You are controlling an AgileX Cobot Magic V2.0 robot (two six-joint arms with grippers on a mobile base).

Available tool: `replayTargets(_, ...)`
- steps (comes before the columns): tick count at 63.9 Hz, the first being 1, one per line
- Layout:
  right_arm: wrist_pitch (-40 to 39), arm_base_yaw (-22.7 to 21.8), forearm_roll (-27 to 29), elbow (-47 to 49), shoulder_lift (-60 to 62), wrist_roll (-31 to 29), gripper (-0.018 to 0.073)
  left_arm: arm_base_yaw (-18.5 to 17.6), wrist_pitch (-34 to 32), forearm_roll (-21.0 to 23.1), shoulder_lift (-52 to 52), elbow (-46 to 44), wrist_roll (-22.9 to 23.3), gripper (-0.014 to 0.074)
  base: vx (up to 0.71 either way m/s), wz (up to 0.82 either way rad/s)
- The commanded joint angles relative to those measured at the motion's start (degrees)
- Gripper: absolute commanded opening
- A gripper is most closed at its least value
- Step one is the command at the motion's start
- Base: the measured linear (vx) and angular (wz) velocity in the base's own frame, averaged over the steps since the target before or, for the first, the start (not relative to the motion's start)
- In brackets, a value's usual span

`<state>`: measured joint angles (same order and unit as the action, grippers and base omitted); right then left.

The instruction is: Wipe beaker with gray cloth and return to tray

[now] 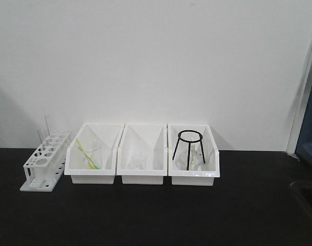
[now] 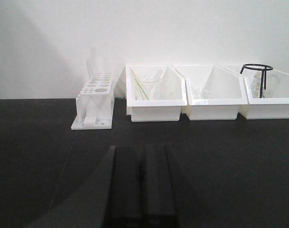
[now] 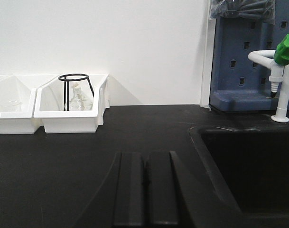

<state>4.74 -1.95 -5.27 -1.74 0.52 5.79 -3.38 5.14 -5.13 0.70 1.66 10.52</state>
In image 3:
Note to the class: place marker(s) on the white plastic bin left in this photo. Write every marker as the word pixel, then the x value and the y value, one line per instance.
pixel 23 122

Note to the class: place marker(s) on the clear glass dish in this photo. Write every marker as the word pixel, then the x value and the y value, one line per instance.
pixel 11 106

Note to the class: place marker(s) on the black wire ring stand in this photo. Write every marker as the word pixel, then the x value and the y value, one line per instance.
pixel 69 79

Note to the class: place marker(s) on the green faucet knob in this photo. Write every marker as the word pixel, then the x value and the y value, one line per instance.
pixel 281 56

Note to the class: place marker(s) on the clear glass flask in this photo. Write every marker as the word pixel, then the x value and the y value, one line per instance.
pixel 80 101

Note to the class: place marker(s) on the bag of dark pegs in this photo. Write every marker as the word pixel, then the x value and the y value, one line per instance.
pixel 258 10

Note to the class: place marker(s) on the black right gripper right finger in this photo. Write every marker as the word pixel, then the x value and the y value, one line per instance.
pixel 162 202

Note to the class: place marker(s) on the black lab sink basin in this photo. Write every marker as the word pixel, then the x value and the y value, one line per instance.
pixel 249 170

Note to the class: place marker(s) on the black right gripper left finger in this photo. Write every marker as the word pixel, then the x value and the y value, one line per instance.
pixel 129 205

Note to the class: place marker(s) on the white lab faucet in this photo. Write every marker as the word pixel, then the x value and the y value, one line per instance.
pixel 279 78

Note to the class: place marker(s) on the white plastic bin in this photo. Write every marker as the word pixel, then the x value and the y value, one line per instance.
pixel 23 122
pixel 49 108

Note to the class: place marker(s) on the blue pegboard drying rack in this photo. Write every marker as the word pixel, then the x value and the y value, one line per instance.
pixel 237 83

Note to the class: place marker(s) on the white plastic bin right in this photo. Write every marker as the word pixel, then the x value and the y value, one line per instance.
pixel 49 108

